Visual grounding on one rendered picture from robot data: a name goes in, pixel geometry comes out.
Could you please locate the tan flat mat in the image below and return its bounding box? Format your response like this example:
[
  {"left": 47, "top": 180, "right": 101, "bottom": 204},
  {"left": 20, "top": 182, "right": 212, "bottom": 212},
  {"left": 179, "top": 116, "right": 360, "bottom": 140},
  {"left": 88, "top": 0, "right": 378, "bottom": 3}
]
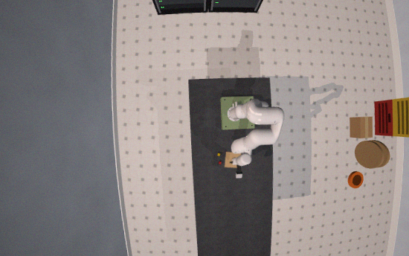
[{"left": 225, "top": 152, "right": 241, "bottom": 168}]

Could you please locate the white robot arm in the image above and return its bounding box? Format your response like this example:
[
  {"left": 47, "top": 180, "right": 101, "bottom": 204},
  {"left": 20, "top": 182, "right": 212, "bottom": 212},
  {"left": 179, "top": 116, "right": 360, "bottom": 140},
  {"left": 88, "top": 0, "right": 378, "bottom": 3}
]
[{"left": 228, "top": 98, "right": 284, "bottom": 178}]

